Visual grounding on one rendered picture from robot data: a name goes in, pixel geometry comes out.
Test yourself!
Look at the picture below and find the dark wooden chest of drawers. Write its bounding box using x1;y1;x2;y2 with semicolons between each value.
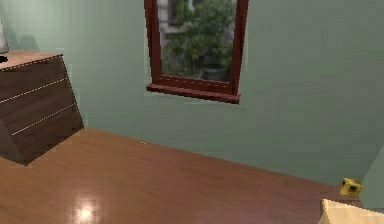
0;50;85;167

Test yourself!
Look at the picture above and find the small yellow cube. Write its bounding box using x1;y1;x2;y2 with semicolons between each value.
339;177;364;198

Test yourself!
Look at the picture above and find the white table lamp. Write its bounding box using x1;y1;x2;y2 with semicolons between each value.
0;19;10;64

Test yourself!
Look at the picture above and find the red framed window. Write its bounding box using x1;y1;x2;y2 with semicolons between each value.
143;0;250;105

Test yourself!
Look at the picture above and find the cream coloured box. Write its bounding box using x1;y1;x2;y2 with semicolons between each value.
318;198;384;224

